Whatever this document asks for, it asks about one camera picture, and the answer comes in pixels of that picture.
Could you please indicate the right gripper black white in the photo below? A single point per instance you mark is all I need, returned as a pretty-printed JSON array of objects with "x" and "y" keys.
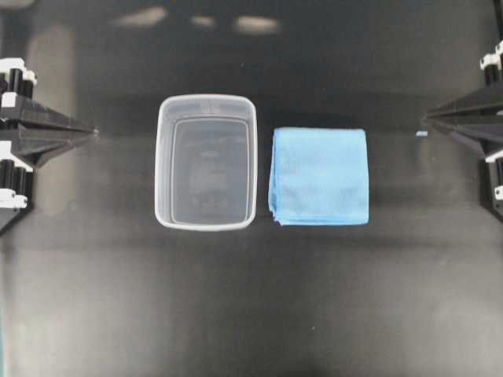
[{"x": 475, "y": 120}]

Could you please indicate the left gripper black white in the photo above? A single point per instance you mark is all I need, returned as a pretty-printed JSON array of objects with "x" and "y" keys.
[{"x": 21, "y": 151}]

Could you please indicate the clear plastic container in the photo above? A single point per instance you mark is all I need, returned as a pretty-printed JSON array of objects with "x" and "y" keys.
[{"x": 206, "y": 163}]

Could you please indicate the folded blue towel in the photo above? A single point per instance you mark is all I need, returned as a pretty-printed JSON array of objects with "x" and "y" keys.
[{"x": 319, "y": 177}]

